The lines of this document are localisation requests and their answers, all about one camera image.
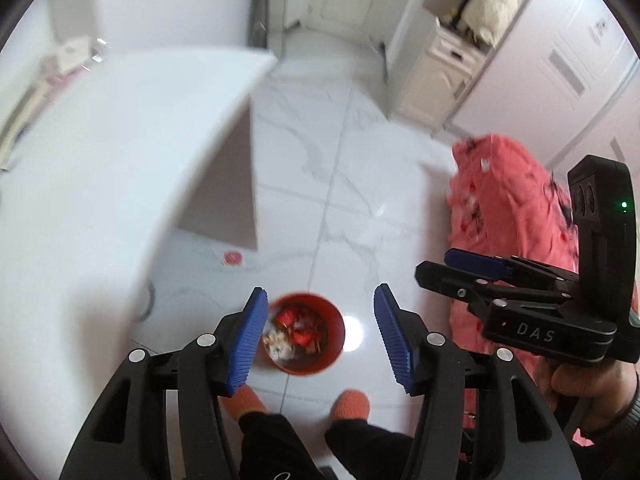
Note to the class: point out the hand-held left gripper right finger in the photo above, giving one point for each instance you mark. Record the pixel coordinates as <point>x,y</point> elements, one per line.
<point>395,340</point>

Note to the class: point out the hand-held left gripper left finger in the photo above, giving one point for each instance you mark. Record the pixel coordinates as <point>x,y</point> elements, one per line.
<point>245,345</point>

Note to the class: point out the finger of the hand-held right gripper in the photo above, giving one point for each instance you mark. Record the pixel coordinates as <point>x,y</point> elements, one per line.
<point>475,263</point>
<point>450,282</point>

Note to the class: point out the white paper ball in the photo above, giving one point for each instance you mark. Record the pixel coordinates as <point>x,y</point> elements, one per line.
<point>277,345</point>

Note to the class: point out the red wrapper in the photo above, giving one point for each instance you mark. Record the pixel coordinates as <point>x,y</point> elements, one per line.
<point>287,316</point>

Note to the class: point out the red snack packet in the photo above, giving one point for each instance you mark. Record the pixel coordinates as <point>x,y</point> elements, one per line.
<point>304,336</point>

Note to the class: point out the orange trash bin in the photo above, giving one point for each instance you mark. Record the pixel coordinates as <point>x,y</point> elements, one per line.
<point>336,355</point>

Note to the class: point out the person's right forearm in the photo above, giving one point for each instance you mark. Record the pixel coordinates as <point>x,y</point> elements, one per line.
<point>615,452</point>

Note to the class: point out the person's right hand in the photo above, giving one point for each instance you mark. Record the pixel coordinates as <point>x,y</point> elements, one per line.
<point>575,382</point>

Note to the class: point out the person's left orange slipper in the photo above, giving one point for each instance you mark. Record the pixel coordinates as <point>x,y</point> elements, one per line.
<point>247,402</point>

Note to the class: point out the person's orange slipper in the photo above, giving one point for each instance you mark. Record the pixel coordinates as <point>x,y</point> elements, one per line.
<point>247,402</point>
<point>352,405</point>

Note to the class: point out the pink printed blanket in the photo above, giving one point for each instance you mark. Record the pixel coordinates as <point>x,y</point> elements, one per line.
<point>500,210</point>

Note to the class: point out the person's right orange slipper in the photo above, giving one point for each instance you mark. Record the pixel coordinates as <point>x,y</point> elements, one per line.
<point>352,405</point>

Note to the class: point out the pink cartoon sticker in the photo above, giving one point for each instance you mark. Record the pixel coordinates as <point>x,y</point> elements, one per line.
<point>232,258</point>

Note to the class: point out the person's left leg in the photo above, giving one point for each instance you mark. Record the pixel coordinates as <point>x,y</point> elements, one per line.
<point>270,450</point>

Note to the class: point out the person's leg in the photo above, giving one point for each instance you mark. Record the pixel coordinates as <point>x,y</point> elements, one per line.
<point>370,450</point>
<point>270,450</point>

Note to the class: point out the person's right leg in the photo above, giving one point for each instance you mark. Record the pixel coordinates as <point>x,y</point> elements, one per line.
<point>370,450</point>

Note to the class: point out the cream nightstand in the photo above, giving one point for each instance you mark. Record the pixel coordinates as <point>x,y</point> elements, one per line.
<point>440,75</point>

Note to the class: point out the white wardrobe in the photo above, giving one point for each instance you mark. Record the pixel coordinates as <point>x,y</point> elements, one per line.
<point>565,35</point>

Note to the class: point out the white desk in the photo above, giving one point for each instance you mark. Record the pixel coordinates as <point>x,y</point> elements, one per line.
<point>100,160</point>

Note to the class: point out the cream stuffed bag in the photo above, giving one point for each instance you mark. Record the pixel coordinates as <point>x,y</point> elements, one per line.
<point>487,10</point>

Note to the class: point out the pink object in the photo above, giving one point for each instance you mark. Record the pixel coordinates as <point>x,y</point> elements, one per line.
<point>57,78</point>

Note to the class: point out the beige box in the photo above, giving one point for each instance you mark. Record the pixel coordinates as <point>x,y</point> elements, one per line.
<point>75,52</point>

